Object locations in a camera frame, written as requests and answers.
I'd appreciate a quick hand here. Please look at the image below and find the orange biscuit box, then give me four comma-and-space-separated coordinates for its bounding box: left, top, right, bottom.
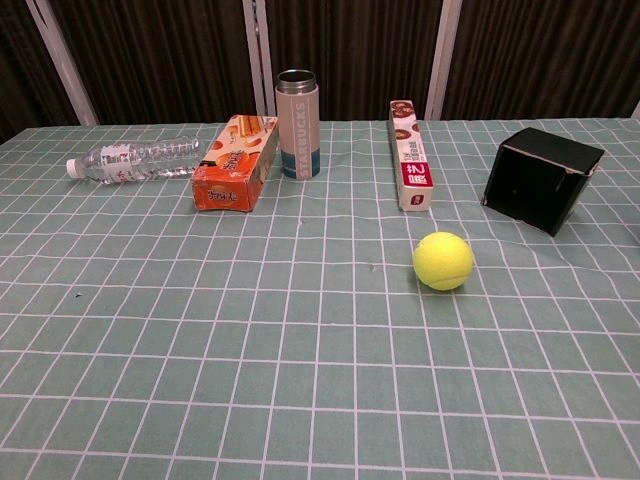
191, 114, 280, 214

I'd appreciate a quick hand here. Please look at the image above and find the long red white snack box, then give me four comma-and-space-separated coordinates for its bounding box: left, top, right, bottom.
388, 98, 435, 213

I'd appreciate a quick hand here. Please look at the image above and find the yellow tennis ball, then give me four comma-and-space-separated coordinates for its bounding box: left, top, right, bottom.
412, 230, 475, 292

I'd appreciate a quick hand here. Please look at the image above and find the black open cardboard box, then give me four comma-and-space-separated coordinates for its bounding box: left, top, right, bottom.
482, 126, 606, 239

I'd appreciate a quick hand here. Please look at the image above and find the Starbucks steel tumbler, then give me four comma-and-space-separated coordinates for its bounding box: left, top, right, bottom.
274, 69, 321, 180

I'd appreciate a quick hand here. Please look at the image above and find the green checkered tablecloth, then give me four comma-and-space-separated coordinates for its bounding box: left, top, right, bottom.
0, 117, 640, 480

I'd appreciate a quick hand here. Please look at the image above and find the clear plastic water bottle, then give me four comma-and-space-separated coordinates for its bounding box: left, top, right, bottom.
66, 135, 202, 186

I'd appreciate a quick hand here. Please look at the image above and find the dark pleated curtain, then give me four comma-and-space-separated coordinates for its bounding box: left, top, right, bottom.
0, 0, 640, 146

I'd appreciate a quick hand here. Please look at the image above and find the white metal frame post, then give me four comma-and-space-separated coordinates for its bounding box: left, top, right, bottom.
24, 0, 100, 126
242, 0, 278, 119
423, 0, 464, 121

